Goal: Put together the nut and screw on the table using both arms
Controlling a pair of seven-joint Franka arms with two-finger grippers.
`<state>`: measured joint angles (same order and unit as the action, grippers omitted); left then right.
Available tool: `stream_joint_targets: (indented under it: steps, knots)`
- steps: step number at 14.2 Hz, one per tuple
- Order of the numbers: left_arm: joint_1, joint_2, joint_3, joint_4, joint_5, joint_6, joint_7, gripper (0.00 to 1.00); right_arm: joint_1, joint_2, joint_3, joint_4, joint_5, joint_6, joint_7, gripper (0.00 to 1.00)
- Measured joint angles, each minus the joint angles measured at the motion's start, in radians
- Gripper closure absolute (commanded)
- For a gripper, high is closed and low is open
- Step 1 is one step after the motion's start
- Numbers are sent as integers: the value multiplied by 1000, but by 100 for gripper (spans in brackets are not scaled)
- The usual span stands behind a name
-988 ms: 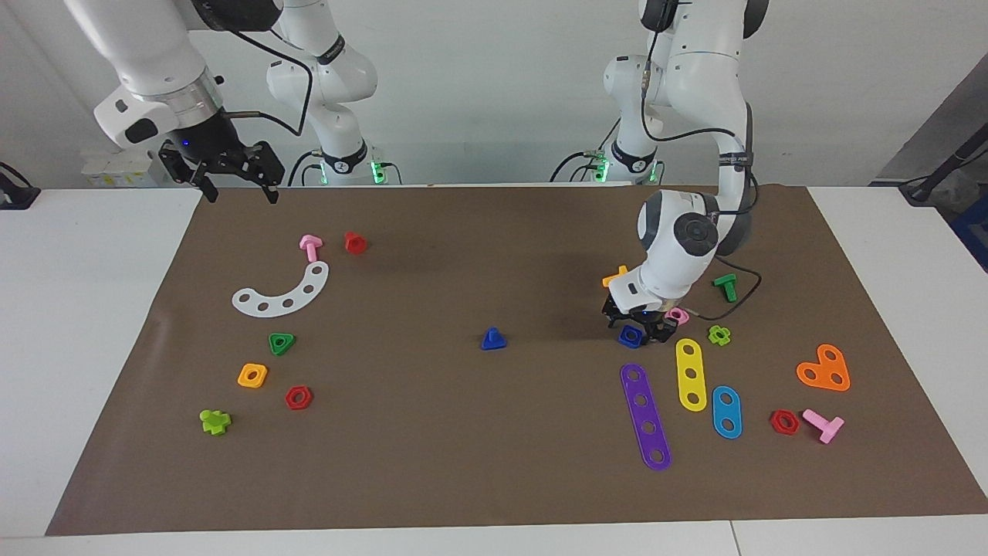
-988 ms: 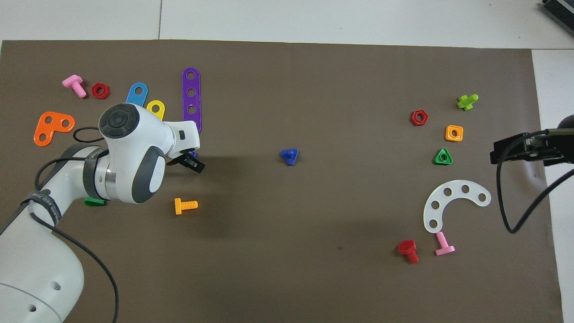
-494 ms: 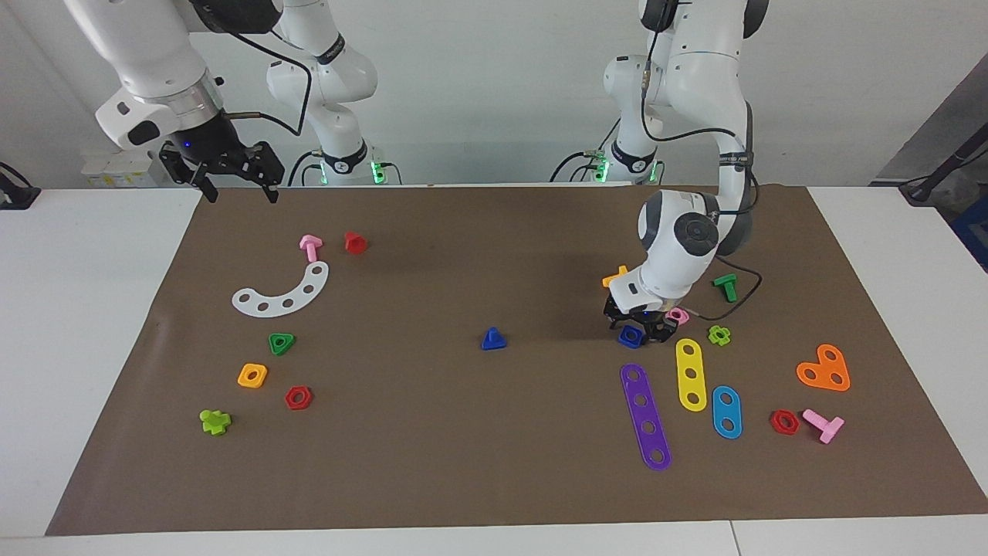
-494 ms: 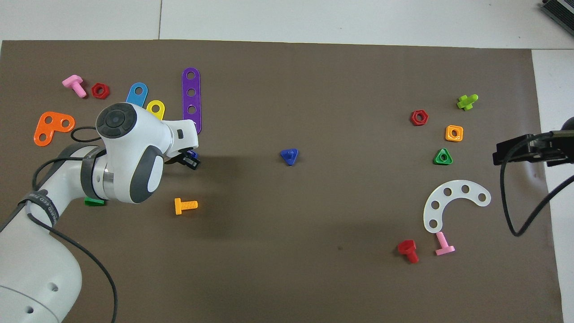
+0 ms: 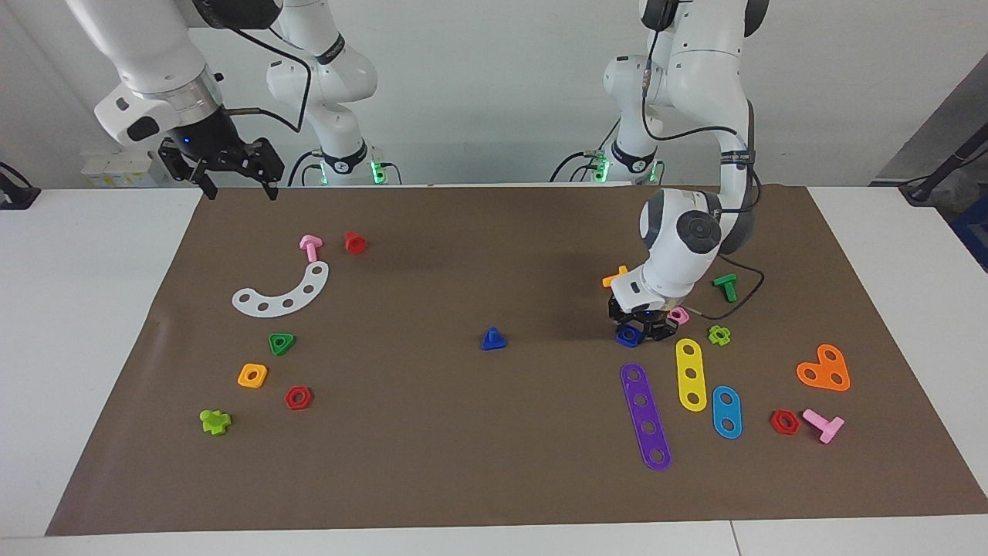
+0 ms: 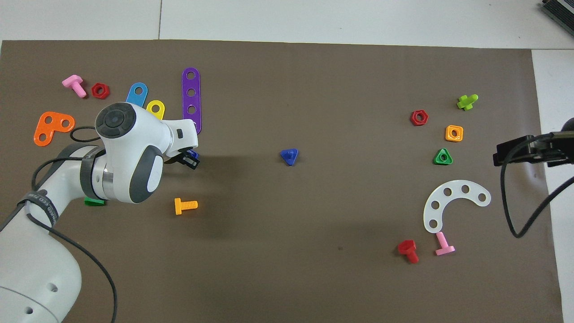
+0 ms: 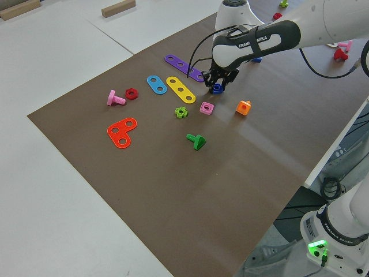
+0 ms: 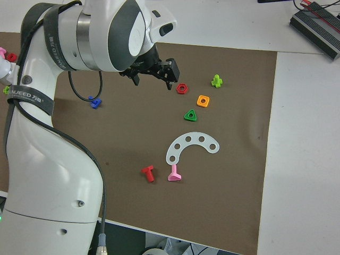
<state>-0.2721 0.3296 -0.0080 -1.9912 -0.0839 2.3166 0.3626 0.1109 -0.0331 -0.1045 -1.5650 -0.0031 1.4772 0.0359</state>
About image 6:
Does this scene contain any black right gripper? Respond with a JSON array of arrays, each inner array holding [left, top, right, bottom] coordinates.
[[493, 130, 574, 168]]

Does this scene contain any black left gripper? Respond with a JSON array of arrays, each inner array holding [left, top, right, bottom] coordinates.
[[164, 151, 200, 170]]

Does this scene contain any orange toy screw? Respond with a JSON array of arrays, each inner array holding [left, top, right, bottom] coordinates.
[[174, 197, 198, 216]]

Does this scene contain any lime cross toy screw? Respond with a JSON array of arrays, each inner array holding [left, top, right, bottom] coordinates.
[[456, 94, 479, 111]]

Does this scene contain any pink toy screw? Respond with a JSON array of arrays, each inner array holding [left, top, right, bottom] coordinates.
[[62, 74, 87, 98], [435, 231, 456, 256]]

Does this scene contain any red toy screw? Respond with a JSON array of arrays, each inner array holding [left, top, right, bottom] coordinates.
[[398, 240, 420, 264]]

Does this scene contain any purple four-hole strip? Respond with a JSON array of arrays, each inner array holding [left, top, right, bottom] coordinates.
[[182, 67, 202, 135]]

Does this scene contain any yellow three-hole strip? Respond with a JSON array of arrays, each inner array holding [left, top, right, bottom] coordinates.
[[146, 100, 165, 121]]

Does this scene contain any white curved hole strip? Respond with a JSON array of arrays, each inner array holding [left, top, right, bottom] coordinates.
[[423, 180, 491, 234]]

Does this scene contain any blue two-hole strip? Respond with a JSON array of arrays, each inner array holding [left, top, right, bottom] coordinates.
[[126, 82, 148, 108]]

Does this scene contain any brown table mat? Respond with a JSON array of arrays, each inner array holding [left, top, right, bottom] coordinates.
[[0, 39, 563, 323]]

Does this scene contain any orange three-hole corner plate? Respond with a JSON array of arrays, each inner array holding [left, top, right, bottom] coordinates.
[[34, 111, 75, 147]]

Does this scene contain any dark grey ribbed device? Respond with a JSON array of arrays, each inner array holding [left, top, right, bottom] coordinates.
[[540, 0, 574, 24]]

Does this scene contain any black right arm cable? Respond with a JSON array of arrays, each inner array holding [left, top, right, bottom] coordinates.
[[500, 135, 574, 238]]

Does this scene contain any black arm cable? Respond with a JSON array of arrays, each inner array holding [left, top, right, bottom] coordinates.
[[500, 135, 574, 238], [0, 127, 118, 323]]

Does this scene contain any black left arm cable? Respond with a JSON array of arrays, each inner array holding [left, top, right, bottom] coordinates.
[[0, 127, 118, 323]]

